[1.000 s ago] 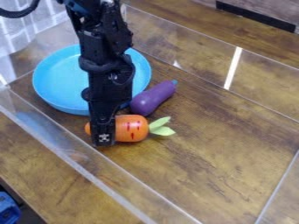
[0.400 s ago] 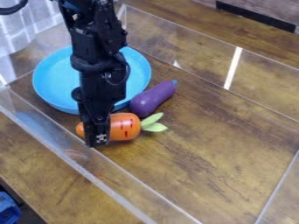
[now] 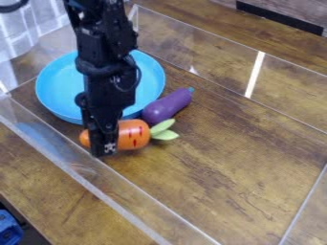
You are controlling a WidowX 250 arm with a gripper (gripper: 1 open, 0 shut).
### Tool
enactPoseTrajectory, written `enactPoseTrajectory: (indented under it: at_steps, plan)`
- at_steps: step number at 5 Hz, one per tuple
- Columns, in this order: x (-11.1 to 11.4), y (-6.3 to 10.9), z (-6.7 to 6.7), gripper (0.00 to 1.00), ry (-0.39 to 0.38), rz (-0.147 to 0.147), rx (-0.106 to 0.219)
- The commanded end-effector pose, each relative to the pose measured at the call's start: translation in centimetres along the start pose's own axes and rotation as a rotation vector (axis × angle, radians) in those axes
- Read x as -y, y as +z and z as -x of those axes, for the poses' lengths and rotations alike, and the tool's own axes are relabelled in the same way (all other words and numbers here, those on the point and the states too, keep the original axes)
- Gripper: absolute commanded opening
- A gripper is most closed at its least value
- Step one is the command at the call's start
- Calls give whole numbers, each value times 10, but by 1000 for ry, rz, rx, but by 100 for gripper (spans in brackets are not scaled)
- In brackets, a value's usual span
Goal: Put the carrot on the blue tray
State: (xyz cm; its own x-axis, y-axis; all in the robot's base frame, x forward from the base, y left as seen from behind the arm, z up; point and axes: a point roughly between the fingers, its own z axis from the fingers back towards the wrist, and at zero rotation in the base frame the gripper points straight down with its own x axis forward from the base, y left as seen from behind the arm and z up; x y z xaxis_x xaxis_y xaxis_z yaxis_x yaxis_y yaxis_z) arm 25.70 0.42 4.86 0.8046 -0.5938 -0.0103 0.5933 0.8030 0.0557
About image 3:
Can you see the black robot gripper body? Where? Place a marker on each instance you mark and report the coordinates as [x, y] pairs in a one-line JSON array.
[[106, 39]]

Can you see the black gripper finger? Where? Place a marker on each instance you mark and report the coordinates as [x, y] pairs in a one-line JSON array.
[[103, 139]]

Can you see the orange toy carrot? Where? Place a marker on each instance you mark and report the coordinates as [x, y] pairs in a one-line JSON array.
[[136, 133]]

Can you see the purple toy eggplant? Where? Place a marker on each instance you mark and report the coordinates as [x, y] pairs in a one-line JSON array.
[[162, 109]]

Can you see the blue round tray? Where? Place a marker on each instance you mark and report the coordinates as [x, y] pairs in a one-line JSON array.
[[60, 83]]

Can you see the blue object at corner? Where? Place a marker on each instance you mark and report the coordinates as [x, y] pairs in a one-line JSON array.
[[11, 232]]

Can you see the clear acrylic enclosure wall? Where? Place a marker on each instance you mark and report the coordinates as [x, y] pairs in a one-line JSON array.
[[240, 180]]

